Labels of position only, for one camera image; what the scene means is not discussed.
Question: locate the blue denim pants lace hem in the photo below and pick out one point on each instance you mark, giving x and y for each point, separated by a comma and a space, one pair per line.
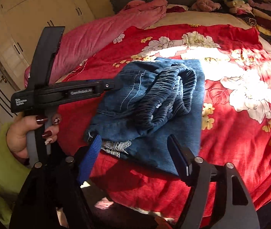
157, 99

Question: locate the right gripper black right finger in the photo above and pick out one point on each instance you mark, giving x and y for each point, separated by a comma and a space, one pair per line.
182, 158

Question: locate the red floral quilt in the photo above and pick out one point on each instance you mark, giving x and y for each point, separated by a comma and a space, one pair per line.
236, 112

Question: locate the pink plush garment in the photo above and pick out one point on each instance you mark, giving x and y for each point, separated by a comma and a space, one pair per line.
205, 6

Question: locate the cream wardrobe cabinets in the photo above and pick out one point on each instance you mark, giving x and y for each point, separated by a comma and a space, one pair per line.
21, 23

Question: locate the pink rolled blanket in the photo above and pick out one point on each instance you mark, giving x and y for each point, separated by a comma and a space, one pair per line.
84, 41

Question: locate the lime green sleeve forearm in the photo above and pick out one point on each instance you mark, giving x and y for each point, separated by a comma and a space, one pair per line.
12, 177

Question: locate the left hand red nails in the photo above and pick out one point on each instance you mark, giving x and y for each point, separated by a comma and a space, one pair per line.
16, 137

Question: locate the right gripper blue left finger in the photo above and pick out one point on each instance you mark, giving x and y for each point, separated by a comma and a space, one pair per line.
87, 163

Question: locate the pile of folded clothes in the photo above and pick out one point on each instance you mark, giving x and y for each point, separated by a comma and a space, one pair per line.
255, 13

